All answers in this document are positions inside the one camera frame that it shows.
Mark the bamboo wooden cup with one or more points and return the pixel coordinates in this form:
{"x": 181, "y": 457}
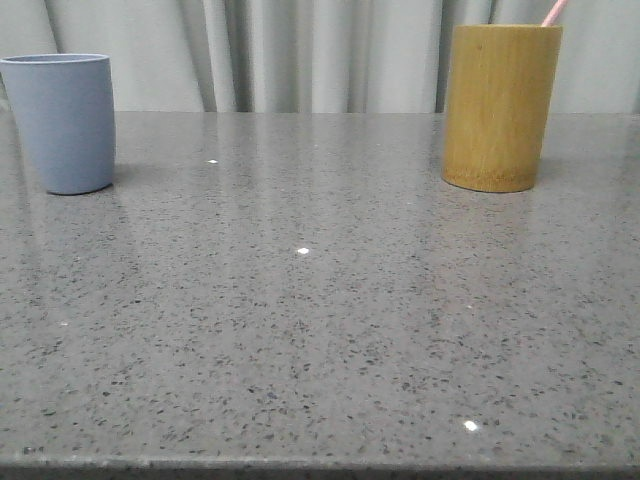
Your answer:
{"x": 498, "y": 96}

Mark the blue plastic cup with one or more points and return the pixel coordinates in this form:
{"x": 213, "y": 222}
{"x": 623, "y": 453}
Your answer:
{"x": 64, "y": 110}

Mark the pink chopstick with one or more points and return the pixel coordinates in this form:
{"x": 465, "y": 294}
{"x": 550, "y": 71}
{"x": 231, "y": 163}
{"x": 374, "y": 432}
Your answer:
{"x": 554, "y": 13}

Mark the grey-white curtain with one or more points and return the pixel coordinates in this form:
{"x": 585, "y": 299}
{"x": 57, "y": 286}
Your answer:
{"x": 263, "y": 56}

